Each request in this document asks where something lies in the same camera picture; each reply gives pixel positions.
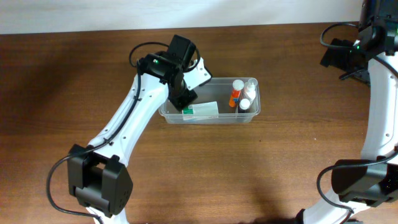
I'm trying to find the clear plastic container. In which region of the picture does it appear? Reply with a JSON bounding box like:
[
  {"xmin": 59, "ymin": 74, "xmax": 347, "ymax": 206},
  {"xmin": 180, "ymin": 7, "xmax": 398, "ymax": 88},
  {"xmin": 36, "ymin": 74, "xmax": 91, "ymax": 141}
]
[{"xmin": 159, "ymin": 77, "xmax": 261, "ymax": 124}]

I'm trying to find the orange tube white cap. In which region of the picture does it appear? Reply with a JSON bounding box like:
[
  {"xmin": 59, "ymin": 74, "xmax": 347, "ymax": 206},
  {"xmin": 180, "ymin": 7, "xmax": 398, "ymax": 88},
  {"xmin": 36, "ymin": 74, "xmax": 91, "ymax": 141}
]
[{"xmin": 229, "ymin": 80, "xmax": 244, "ymax": 108}]

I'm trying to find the white spray bottle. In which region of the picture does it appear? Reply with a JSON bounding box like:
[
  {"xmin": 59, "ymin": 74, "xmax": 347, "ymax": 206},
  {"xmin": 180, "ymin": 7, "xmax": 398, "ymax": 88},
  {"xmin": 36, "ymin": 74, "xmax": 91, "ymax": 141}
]
[{"xmin": 240, "ymin": 78, "xmax": 258, "ymax": 105}]

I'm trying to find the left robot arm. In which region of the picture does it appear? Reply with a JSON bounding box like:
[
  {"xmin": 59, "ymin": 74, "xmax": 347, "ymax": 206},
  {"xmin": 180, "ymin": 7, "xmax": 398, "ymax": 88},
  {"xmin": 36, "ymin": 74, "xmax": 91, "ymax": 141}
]
[{"xmin": 64, "ymin": 35, "xmax": 212, "ymax": 223}]

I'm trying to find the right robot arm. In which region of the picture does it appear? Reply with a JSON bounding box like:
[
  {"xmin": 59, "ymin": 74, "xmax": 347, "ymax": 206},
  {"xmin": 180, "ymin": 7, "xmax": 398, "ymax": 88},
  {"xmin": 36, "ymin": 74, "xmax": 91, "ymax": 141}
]
[{"xmin": 293, "ymin": 0, "xmax": 397, "ymax": 223}]

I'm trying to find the black bottle white cap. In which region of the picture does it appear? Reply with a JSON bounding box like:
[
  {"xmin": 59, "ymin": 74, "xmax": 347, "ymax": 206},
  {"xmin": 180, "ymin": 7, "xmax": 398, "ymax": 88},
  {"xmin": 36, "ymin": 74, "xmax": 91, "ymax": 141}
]
[{"xmin": 237, "ymin": 98, "xmax": 251, "ymax": 114}]

